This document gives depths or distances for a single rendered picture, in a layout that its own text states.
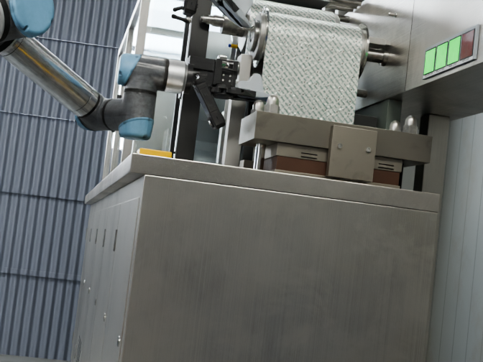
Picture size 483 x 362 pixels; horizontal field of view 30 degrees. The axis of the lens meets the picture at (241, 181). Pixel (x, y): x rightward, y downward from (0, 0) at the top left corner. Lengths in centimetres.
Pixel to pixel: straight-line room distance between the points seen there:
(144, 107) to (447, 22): 69
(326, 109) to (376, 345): 58
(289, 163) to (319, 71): 32
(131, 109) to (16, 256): 326
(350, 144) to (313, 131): 8
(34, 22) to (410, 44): 87
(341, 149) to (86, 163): 340
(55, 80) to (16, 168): 322
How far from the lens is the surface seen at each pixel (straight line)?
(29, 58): 200
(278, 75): 214
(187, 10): 216
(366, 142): 195
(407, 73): 214
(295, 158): 194
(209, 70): 209
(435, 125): 240
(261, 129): 191
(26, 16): 179
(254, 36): 217
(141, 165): 180
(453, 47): 191
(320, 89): 216
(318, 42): 218
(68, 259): 521
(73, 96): 208
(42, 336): 525
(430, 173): 238
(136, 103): 204
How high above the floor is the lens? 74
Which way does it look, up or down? 4 degrees up
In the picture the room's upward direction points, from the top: 7 degrees clockwise
